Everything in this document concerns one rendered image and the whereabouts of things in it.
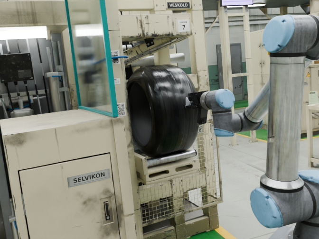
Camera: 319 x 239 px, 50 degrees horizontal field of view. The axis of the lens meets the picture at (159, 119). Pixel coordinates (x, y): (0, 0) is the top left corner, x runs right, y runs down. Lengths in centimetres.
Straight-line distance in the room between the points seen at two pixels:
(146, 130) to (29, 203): 129
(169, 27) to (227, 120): 100
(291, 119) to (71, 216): 81
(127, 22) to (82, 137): 121
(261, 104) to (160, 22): 107
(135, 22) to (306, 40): 131
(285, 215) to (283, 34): 61
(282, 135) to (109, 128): 59
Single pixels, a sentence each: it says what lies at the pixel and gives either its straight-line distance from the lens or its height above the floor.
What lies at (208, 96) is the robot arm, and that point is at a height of 127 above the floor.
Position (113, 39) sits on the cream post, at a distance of 194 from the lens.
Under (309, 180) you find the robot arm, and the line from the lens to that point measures 140.
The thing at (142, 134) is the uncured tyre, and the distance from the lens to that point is 232.
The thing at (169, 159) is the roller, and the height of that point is 90.
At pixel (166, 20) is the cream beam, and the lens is 238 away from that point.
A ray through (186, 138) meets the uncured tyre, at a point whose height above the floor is 102.
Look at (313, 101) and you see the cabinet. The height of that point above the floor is 61.
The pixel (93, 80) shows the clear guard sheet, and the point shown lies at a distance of 143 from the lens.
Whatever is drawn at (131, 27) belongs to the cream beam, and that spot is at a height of 170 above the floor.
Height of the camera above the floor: 142
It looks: 8 degrees down
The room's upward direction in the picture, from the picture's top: 6 degrees counter-clockwise
